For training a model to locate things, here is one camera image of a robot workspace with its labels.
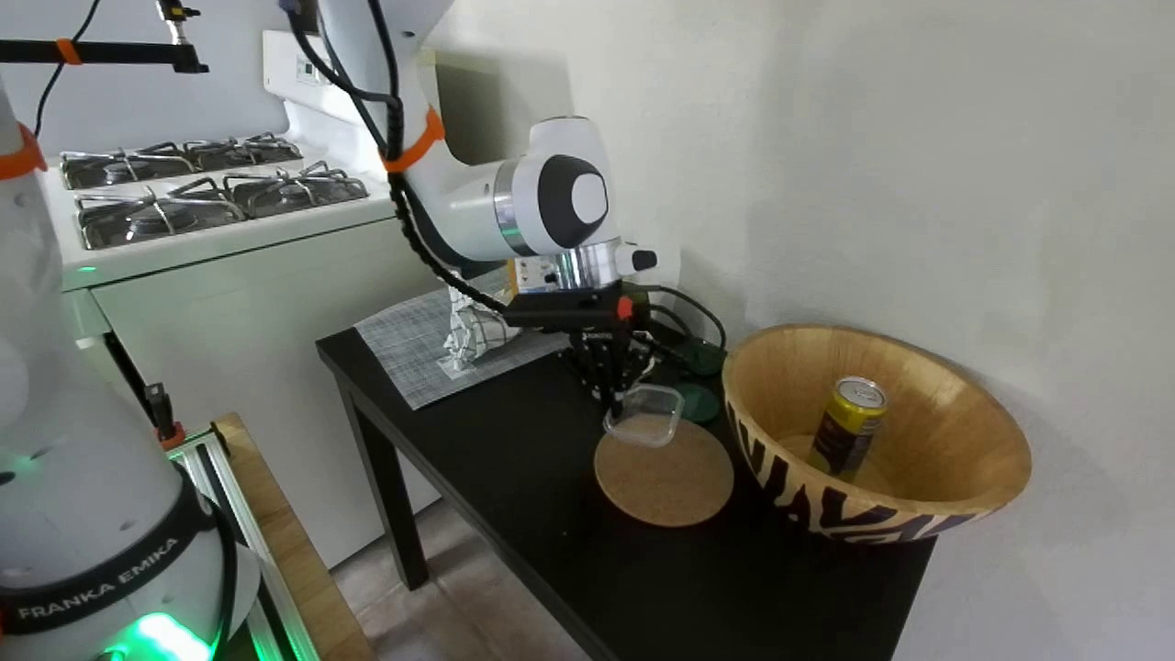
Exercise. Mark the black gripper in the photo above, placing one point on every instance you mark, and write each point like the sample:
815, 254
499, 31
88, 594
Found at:
611, 345

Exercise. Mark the white Franka Emika robot base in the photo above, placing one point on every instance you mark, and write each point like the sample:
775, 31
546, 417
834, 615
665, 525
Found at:
85, 488

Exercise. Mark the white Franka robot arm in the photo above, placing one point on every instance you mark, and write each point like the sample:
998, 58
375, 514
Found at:
490, 208

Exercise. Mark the large wooden patterned bowl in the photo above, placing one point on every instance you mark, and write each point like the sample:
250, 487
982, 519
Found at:
943, 454

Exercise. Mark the green round lid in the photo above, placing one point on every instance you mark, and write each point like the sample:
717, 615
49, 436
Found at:
701, 406

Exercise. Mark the round cork mat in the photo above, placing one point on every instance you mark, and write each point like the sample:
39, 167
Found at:
665, 481

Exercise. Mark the black table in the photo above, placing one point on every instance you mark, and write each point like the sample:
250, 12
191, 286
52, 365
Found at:
525, 488

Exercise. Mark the white checked dish cloth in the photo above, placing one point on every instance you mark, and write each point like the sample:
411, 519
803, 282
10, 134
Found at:
473, 335

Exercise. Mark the grey checked placemat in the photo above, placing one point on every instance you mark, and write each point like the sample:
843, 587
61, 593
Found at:
409, 350

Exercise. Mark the wooden plank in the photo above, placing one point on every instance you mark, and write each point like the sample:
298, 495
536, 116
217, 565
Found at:
296, 550

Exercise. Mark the white stove cabinet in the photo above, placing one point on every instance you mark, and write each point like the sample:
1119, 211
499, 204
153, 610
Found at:
245, 332

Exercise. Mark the black stove grate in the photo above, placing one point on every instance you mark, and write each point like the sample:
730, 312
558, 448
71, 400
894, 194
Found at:
184, 154
223, 204

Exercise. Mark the black bar with orange tape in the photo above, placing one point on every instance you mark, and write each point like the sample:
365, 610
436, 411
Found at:
110, 51

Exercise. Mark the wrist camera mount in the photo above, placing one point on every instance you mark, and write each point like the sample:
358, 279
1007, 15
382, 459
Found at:
569, 304

